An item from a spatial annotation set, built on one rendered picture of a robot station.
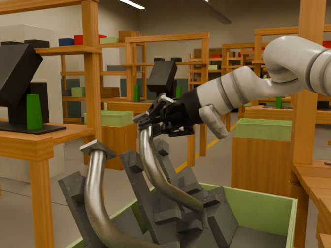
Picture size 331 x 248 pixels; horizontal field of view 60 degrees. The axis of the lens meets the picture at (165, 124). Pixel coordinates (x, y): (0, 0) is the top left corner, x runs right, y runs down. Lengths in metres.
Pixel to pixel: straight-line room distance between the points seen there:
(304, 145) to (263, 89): 1.02
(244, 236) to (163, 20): 12.02
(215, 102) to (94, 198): 0.28
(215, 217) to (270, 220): 0.19
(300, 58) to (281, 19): 10.99
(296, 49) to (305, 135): 1.06
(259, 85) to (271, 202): 0.46
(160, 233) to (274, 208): 0.39
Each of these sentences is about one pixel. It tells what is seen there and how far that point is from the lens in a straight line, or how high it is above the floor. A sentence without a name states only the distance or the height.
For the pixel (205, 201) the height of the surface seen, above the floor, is 0.94.
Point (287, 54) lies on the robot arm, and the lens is 0.53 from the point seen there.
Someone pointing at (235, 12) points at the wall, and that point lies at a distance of 11.77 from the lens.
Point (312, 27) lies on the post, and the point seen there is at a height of 1.53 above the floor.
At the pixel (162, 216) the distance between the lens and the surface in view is 0.66.
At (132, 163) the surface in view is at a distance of 0.63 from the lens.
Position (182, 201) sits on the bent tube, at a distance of 0.69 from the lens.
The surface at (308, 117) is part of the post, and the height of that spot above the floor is 1.11.
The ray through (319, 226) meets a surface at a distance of 1.15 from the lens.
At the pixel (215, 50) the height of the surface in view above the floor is 2.32.
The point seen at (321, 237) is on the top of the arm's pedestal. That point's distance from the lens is 0.99.
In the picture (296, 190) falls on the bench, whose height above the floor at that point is 0.74.
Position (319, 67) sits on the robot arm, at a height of 1.32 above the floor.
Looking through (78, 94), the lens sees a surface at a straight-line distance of 7.00.
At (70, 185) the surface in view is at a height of 1.12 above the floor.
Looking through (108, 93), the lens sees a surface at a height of 0.95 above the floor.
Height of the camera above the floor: 1.30
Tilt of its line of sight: 9 degrees down
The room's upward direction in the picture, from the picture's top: straight up
